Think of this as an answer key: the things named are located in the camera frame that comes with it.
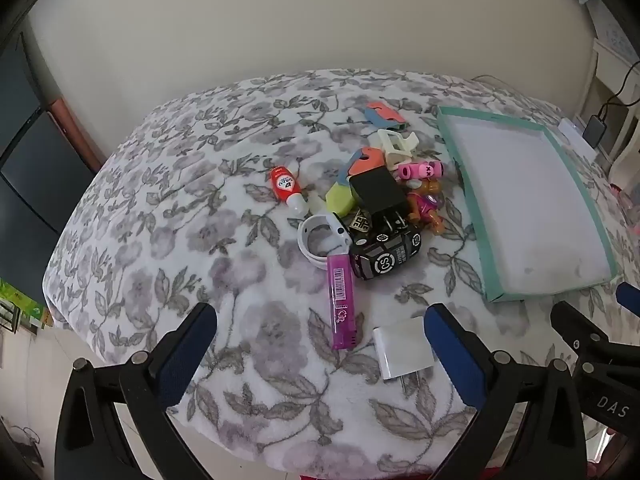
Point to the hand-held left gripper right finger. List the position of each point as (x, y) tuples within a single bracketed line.
[(452, 355)]

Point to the yellow-green plastic piece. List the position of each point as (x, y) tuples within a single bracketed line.
[(340, 197)]

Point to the cream hair claw clip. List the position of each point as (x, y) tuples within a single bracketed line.
[(392, 142)]

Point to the orange and blue toy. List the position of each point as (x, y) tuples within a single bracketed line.
[(367, 157), (382, 116)]

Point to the puppy figure toy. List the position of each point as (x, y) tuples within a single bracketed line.
[(422, 205)]

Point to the black charger plug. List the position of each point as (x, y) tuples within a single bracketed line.
[(372, 192)]

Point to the dark cabinet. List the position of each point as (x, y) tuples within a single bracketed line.
[(25, 160)]

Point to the small translucent cap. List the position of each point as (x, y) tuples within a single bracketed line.
[(316, 205)]

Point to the white charger plug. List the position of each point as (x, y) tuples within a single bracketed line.
[(400, 350)]

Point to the brown wooden frame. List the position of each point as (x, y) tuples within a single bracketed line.
[(72, 127)]

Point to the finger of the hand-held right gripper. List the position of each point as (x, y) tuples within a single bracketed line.
[(570, 322), (629, 296)]

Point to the red glue bottle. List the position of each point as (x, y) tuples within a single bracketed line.
[(285, 185)]

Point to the white furniture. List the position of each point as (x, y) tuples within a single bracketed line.
[(617, 60)]

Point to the black power adapter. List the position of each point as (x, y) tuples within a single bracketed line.
[(595, 131)]

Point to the purple lighter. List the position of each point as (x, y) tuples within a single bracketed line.
[(340, 305)]

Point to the floral fleece blanket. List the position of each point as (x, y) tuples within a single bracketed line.
[(200, 210)]

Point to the green box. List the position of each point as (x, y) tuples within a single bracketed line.
[(12, 305)]

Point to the pink barrel toy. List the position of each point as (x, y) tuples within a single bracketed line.
[(417, 170)]

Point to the teal shallow box tray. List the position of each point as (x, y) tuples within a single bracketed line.
[(525, 200)]

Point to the gold patterned charm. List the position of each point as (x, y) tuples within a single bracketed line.
[(359, 222)]

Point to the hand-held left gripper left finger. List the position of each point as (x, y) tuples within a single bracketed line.
[(187, 350)]

